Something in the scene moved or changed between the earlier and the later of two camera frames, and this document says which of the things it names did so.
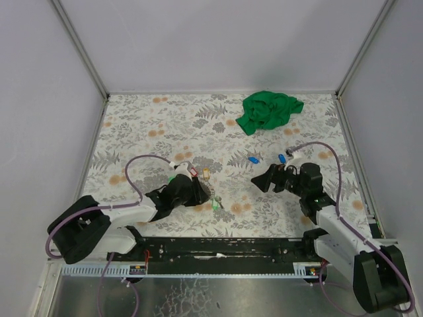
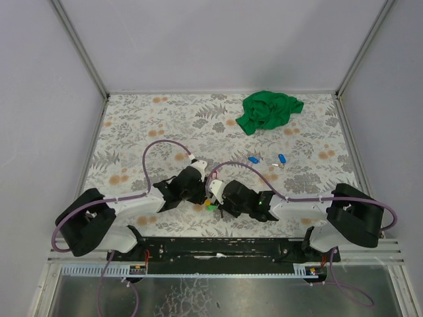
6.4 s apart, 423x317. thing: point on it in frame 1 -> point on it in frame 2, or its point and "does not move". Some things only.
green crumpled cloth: x=267 y=110 does not move
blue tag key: x=282 y=158 does not move
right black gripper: x=277 y=178 -> x=227 y=197
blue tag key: x=253 y=160 does not move
